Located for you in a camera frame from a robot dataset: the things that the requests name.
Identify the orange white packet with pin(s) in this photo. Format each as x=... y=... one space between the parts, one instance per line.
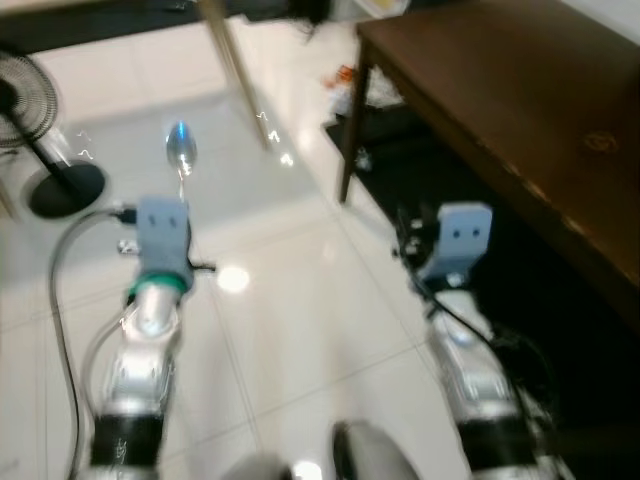
x=345 y=82

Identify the light wooden table leg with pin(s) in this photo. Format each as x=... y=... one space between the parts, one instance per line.
x=235 y=75

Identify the grey right robot leg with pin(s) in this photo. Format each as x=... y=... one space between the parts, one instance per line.
x=372 y=455

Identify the dark brown wooden table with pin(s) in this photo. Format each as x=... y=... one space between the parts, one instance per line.
x=520 y=110

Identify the black standing fan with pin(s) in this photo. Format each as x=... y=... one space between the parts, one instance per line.
x=45 y=170

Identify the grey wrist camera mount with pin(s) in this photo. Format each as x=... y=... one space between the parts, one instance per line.
x=162 y=235
x=462 y=240

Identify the silver metal spoon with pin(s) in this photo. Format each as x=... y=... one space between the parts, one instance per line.
x=181 y=152

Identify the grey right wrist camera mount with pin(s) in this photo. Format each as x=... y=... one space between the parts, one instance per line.
x=462 y=240

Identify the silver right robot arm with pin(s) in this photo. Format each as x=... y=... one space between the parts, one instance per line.
x=480 y=390

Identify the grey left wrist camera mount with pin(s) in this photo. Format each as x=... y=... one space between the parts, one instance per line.
x=162 y=235

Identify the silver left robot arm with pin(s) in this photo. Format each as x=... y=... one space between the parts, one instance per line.
x=140 y=370

